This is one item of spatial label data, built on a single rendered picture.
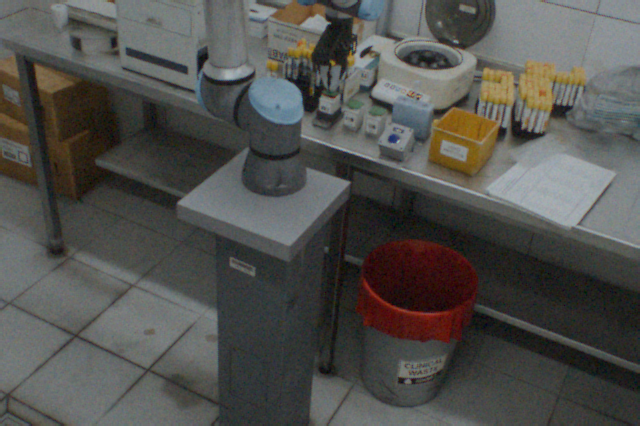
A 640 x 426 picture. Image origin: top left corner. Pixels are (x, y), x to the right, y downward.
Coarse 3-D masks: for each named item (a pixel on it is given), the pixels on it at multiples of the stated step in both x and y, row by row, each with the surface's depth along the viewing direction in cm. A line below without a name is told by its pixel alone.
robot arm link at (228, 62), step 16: (208, 0) 160; (224, 0) 159; (240, 0) 162; (208, 16) 162; (224, 16) 161; (240, 16) 163; (208, 32) 165; (224, 32) 163; (240, 32) 165; (208, 48) 168; (224, 48) 166; (240, 48) 167; (208, 64) 171; (224, 64) 168; (240, 64) 170; (208, 80) 171; (224, 80) 169; (240, 80) 170; (208, 96) 174; (224, 96) 171; (208, 112) 178; (224, 112) 173
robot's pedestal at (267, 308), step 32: (224, 256) 187; (256, 256) 182; (320, 256) 197; (224, 288) 193; (256, 288) 188; (288, 288) 184; (320, 288) 205; (224, 320) 200; (256, 320) 194; (288, 320) 191; (224, 352) 207; (256, 352) 200; (288, 352) 199; (224, 384) 214; (256, 384) 207; (288, 384) 208; (224, 416) 222; (256, 416) 215; (288, 416) 217
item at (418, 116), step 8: (400, 96) 206; (400, 104) 203; (408, 104) 203; (416, 104) 203; (424, 104) 203; (400, 112) 205; (408, 112) 204; (416, 112) 202; (424, 112) 201; (432, 112) 204; (392, 120) 207; (400, 120) 206; (408, 120) 205; (416, 120) 204; (424, 120) 203; (416, 128) 205; (424, 128) 204; (416, 136) 206; (424, 136) 205
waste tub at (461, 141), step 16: (448, 112) 201; (464, 112) 202; (432, 128) 194; (448, 128) 205; (464, 128) 204; (480, 128) 202; (496, 128) 197; (432, 144) 196; (448, 144) 194; (464, 144) 191; (480, 144) 189; (432, 160) 199; (448, 160) 196; (464, 160) 194; (480, 160) 194
